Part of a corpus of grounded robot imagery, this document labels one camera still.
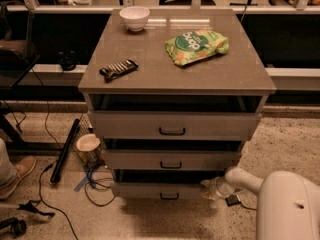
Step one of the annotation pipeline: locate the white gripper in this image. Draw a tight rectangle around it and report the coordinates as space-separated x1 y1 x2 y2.
200 177 236 201

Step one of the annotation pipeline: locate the grey drawer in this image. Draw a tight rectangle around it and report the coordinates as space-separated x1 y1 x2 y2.
111 170 224 200
88 111 261 141
103 150 241 171

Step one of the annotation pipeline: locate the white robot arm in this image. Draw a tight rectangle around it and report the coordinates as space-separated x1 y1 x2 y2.
201 167 320 240

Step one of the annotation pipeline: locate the grey drawer cabinet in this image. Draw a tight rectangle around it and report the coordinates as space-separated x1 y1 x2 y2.
78 8 277 198

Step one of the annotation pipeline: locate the black floor plate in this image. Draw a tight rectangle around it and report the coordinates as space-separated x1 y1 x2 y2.
225 195 241 207

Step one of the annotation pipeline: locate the paper cup on floor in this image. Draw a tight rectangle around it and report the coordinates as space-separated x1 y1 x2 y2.
76 134 101 165

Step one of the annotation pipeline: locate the green snack bag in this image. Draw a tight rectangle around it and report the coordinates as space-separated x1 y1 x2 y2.
165 29 229 67

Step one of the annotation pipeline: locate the black candy bar wrapper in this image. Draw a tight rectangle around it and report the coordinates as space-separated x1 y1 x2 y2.
99 59 138 82

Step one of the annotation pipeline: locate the black bar on floor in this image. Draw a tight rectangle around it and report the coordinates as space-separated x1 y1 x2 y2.
50 119 80 184

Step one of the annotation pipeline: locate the tan shoe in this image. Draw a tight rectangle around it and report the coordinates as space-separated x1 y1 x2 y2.
0 156 36 200

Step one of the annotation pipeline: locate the white bowl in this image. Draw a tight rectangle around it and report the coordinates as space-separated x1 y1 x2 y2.
119 6 150 32

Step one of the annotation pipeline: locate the black object on ledge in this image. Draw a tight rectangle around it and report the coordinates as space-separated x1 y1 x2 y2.
58 51 78 71

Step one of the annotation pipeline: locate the black clamp on floor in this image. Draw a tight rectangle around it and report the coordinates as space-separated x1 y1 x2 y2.
0 217 26 237

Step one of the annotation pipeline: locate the dark chair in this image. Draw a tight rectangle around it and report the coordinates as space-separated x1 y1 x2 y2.
0 1 40 89

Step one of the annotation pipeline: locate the black cable on floor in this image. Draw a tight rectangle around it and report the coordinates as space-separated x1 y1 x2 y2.
37 162 79 240

